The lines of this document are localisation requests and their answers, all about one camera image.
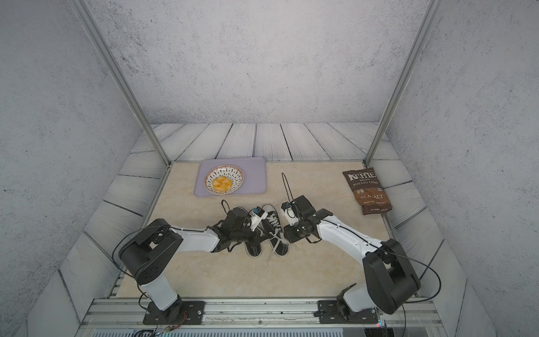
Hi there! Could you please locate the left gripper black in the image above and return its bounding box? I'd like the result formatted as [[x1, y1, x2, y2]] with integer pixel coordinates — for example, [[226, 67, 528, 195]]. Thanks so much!
[[230, 225, 273, 249]]

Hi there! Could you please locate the black canvas sneaker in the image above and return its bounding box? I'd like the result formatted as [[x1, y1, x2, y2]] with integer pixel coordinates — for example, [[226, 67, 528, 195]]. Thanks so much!
[[261, 204, 289, 257], [233, 207, 262, 258]]

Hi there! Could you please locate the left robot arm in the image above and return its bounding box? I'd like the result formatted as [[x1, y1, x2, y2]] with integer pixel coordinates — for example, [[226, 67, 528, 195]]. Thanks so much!
[[118, 207, 268, 312]]

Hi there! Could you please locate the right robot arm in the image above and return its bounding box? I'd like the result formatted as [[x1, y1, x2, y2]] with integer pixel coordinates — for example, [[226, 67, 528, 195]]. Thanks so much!
[[282, 195, 421, 320]]

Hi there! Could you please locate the yellow bread roll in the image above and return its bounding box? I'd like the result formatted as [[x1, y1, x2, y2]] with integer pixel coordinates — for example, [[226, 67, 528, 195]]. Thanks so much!
[[212, 176, 233, 192]]

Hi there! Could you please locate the patterned ceramic bowl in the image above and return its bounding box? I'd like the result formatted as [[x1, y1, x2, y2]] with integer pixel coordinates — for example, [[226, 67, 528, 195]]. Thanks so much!
[[204, 165, 244, 195]]

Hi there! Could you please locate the lavender tray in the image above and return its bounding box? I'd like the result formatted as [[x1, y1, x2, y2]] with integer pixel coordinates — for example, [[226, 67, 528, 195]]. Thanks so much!
[[195, 157, 268, 197]]

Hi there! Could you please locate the brown potato chips bag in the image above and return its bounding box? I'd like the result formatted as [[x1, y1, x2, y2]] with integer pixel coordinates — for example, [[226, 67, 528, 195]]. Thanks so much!
[[342, 168, 392, 216]]

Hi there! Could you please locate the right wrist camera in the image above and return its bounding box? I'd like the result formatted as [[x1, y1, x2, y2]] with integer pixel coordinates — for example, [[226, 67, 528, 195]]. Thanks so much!
[[281, 202, 298, 226]]

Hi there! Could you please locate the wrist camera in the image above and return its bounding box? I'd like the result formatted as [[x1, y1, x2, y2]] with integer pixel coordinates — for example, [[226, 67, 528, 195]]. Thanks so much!
[[281, 202, 298, 226], [249, 206, 268, 232]]

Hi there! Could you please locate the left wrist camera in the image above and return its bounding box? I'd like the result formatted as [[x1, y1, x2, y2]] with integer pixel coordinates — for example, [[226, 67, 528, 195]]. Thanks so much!
[[249, 206, 268, 232]]

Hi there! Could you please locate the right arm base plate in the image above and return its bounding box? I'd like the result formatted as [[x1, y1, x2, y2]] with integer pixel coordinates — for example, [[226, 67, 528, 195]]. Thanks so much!
[[314, 284, 379, 324]]

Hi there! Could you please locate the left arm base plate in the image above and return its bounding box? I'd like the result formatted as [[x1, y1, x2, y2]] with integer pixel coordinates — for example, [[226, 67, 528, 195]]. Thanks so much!
[[143, 299, 206, 326]]

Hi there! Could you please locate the right aluminium frame post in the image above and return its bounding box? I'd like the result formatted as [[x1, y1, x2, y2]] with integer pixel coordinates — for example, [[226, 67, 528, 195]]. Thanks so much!
[[364, 0, 443, 167]]

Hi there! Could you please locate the aluminium frame post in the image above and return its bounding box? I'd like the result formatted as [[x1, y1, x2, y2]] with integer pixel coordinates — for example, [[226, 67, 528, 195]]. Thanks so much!
[[69, 0, 172, 168], [364, 0, 443, 167]]

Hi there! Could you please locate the aluminium front rail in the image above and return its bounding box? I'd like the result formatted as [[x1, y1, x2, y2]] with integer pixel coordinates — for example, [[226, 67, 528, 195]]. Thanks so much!
[[76, 298, 447, 336]]

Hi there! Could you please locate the left aluminium frame post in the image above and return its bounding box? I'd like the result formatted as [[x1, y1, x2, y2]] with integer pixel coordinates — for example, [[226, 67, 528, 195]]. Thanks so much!
[[69, 0, 172, 168]]

